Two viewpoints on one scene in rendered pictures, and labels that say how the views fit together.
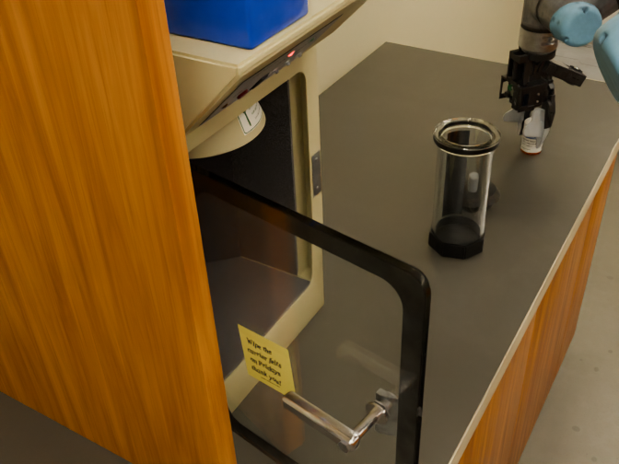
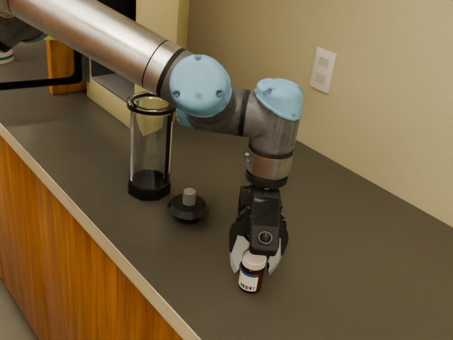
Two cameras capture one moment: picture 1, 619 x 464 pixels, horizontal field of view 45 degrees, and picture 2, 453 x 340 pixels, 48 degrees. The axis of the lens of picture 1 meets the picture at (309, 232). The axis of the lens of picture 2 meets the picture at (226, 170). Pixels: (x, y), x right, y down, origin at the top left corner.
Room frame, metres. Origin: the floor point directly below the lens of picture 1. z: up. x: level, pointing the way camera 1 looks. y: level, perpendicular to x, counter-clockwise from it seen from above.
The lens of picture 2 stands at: (1.49, -1.21, 1.59)
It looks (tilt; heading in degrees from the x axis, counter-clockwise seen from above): 30 degrees down; 104
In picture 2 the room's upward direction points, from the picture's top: 7 degrees clockwise
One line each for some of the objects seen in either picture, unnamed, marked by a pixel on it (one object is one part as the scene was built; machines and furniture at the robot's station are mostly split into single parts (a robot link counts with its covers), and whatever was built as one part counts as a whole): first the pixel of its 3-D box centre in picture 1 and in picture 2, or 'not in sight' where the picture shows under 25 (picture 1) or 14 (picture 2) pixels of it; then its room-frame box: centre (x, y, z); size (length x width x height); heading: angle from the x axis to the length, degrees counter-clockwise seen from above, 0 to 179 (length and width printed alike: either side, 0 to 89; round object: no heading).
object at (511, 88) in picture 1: (530, 76); (261, 198); (1.37, -0.46, 1.12); 0.09 x 0.08 x 0.12; 109
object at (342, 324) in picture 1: (297, 365); (25, 19); (0.55, 0.02, 1.19); 0.30 x 0.01 x 0.40; 47
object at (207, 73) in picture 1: (285, 44); not in sight; (0.76, 0.02, 1.46); 0.32 x 0.12 x 0.10; 147
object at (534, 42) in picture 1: (540, 38); (267, 160); (1.37, -0.46, 1.20); 0.08 x 0.08 x 0.05
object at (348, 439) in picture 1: (332, 411); not in sight; (0.48, -0.01, 1.20); 0.10 x 0.05 x 0.03; 47
